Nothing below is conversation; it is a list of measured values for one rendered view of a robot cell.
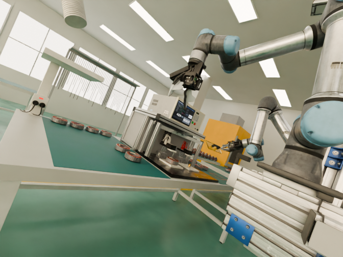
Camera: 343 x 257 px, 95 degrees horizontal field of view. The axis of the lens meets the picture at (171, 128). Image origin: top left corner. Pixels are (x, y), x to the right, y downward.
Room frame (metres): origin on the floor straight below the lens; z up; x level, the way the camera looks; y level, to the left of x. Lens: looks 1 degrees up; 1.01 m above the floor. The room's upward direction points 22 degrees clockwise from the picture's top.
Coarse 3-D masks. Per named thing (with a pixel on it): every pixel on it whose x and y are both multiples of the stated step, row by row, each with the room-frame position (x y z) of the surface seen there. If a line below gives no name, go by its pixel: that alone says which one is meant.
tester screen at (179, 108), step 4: (180, 104) 1.37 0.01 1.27; (176, 108) 1.35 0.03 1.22; (180, 108) 1.39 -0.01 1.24; (184, 108) 1.42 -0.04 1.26; (188, 108) 1.45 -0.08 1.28; (176, 112) 1.37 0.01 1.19; (180, 112) 1.40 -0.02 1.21; (184, 112) 1.43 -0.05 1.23; (188, 112) 1.47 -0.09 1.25; (192, 112) 1.50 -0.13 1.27; (184, 116) 1.45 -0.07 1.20; (180, 120) 1.43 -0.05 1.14
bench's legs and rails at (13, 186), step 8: (0, 184) 0.49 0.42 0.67; (8, 184) 0.51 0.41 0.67; (16, 184) 0.52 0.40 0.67; (24, 184) 1.27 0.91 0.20; (32, 184) 1.30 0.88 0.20; (40, 184) 1.34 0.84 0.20; (48, 184) 1.39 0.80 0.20; (56, 184) 1.43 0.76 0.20; (64, 184) 1.48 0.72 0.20; (72, 184) 1.53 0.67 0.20; (0, 192) 0.50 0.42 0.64; (8, 192) 0.51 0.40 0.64; (16, 192) 0.53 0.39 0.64; (176, 192) 2.58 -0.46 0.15; (0, 200) 0.51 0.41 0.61; (8, 200) 0.52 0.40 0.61; (192, 200) 2.36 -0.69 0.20; (0, 208) 0.51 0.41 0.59; (8, 208) 0.52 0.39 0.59; (200, 208) 2.24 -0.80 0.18; (0, 216) 0.52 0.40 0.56; (208, 216) 2.13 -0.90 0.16; (0, 224) 0.52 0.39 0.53; (224, 232) 1.94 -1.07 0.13; (224, 240) 1.93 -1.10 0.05
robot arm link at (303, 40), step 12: (312, 24) 0.61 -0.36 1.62; (288, 36) 0.65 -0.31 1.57; (300, 36) 0.62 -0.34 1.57; (312, 36) 0.60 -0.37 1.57; (324, 36) 0.58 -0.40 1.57; (252, 48) 0.70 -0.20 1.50; (264, 48) 0.68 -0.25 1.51; (276, 48) 0.66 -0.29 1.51; (288, 48) 0.65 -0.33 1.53; (300, 48) 0.65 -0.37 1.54; (312, 48) 0.63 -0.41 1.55; (240, 60) 0.73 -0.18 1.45; (252, 60) 0.72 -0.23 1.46; (228, 72) 0.81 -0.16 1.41
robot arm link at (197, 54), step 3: (192, 51) 0.71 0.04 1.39; (195, 51) 0.69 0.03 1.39; (198, 51) 0.69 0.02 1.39; (201, 51) 0.69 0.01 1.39; (192, 54) 0.70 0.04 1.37; (195, 54) 0.69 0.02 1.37; (198, 54) 0.69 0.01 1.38; (201, 54) 0.69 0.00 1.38; (204, 54) 0.69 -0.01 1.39; (189, 57) 0.71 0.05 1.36; (192, 57) 0.69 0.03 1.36; (195, 57) 0.69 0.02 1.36; (198, 57) 0.69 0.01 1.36; (201, 57) 0.69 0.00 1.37; (204, 57) 0.70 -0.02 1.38; (198, 60) 0.69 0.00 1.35; (201, 60) 0.69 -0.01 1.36; (204, 60) 0.70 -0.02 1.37; (204, 63) 0.72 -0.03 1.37
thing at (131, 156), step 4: (128, 152) 1.03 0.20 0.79; (132, 152) 1.08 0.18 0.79; (124, 156) 1.03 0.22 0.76; (128, 156) 1.01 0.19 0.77; (132, 156) 1.00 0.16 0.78; (136, 156) 1.08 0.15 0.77; (140, 156) 1.07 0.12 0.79; (132, 160) 1.00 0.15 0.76; (136, 160) 1.01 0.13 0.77; (140, 160) 1.05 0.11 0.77
